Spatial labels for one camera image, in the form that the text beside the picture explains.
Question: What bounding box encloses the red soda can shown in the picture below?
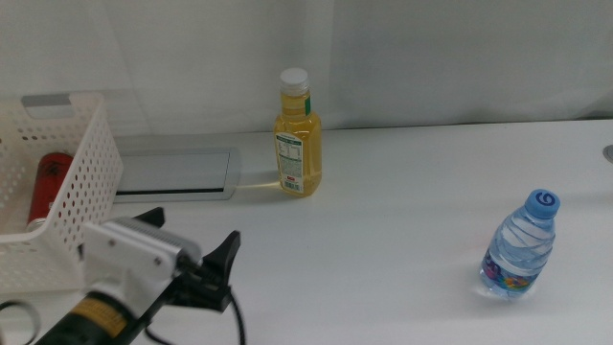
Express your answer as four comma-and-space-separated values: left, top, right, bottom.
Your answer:
26, 151, 76, 232

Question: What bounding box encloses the yellow juice bottle white cap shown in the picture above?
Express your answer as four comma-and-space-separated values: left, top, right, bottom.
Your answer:
272, 67, 323, 198

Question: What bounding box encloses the clear water bottle blue cap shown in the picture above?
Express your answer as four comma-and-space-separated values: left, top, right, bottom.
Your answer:
478, 188, 561, 302

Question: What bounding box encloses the white perforated plastic basket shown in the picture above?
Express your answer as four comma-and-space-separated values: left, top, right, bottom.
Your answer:
0, 92, 125, 294

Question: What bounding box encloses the white fabric backdrop curtain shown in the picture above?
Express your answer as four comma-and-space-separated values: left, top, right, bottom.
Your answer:
0, 0, 613, 138

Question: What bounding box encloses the silver table cable hatch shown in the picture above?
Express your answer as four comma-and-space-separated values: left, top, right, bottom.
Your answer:
113, 146, 243, 203

